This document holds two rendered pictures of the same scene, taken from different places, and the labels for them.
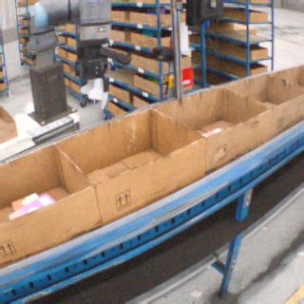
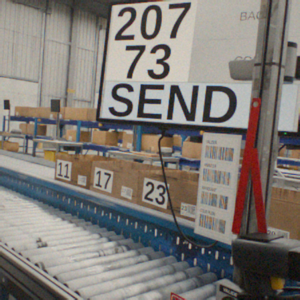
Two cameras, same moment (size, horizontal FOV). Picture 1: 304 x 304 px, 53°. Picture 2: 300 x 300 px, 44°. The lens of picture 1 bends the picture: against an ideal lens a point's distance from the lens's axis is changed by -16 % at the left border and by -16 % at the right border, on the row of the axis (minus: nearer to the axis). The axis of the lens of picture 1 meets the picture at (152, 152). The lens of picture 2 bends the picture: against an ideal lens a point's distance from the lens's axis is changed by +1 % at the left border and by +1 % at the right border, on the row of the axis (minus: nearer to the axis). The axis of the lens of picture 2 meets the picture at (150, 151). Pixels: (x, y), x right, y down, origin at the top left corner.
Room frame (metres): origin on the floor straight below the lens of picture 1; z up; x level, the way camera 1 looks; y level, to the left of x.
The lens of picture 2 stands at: (2.31, 0.44, 1.24)
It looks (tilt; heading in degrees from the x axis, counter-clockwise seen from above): 3 degrees down; 261
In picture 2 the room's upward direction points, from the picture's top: 5 degrees clockwise
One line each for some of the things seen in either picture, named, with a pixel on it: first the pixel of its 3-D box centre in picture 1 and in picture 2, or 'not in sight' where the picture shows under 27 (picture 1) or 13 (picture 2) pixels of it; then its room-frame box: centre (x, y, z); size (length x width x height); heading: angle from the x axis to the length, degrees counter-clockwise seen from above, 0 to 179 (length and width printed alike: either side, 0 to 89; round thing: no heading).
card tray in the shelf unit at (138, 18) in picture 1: (159, 16); not in sight; (2.77, -0.11, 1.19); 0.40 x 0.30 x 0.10; 35
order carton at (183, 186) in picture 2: not in sight; (189, 194); (1.86, -1.21, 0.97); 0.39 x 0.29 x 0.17; 125
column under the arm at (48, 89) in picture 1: (47, 88); not in sight; (1.91, 0.61, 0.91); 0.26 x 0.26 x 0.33; 40
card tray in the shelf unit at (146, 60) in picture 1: (161, 60); not in sight; (2.77, -0.11, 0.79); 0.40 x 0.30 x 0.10; 36
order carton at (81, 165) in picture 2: not in sight; (92, 171); (2.31, -1.85, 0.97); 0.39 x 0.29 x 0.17; 126
